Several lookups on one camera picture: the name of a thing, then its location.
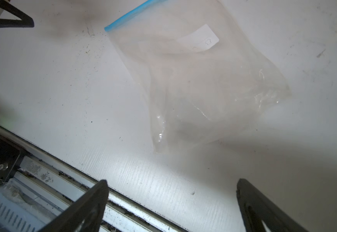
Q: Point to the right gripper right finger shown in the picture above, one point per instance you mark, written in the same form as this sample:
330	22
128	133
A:
259	212

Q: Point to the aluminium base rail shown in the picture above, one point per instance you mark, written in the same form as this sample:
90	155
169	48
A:
60	185

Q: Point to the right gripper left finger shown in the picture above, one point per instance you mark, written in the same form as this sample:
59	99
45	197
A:
85	214

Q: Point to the clear zip top bag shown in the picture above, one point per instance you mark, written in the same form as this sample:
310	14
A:
200	76

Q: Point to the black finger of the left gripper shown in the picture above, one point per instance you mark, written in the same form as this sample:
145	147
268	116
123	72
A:
25	20

